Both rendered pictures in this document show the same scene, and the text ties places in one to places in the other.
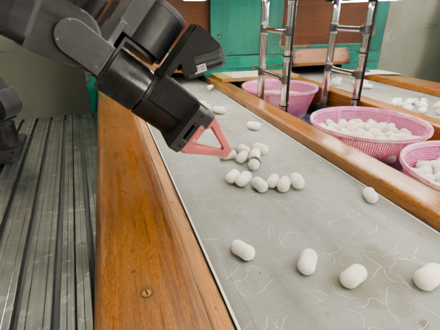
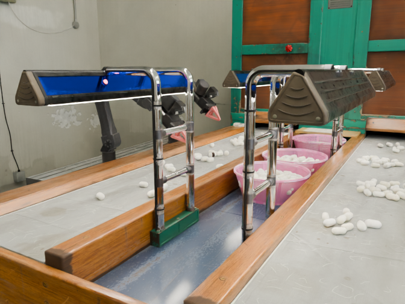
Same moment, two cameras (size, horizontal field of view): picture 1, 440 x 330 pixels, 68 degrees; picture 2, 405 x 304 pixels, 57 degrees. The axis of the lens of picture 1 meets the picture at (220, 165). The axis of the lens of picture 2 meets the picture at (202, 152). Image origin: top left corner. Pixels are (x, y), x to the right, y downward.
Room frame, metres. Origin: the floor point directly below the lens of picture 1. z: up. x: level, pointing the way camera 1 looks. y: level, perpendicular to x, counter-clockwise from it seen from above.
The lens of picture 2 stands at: (-0.55, -1.23, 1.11)
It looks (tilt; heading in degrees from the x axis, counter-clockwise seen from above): 12 degrees down; 49
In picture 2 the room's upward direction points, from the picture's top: straight up
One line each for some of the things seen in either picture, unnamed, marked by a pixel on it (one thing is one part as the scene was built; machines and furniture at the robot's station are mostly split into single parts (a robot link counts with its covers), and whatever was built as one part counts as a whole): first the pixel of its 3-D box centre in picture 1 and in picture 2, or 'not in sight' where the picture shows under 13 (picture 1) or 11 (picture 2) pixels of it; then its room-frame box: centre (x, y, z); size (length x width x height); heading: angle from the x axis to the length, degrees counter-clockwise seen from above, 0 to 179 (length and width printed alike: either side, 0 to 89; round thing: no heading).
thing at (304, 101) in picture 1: (278, 99); (317, 147); (1.16, -0.21, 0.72); 0.27 x 0.27 x 0.10
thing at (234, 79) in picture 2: not in sight; (257, 78); (0.90, 0.00, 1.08); 0.62 x 0.08 x 0.07; 19
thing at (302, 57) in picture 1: (319, 56); (396, 125); (1.52, -0.45, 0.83); 0.30 x 0.06 x 0.07; 109
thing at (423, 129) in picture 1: (365, 139); (293, 165); (0.74, -0.35, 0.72); 0.27 x 0.27 x 0.10
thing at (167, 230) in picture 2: not in sight; (150, 149); (0.01, -0.39, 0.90); 0.20 x 0.19 x 0.45; 19
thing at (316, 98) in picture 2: not in sight; (339, 87); (0.17, -0.84, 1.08); 0.62 x 0.08 x 0.07; 19
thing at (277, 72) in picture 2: not in sight; (295, 168); (0.13, -0.77, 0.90); 0.20 x 0.19 x 0.45; 19
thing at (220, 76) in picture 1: (254, 75); (327, 132); (1.36, -0.14, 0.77); 0.33 x 0.15 x 0.01; 109
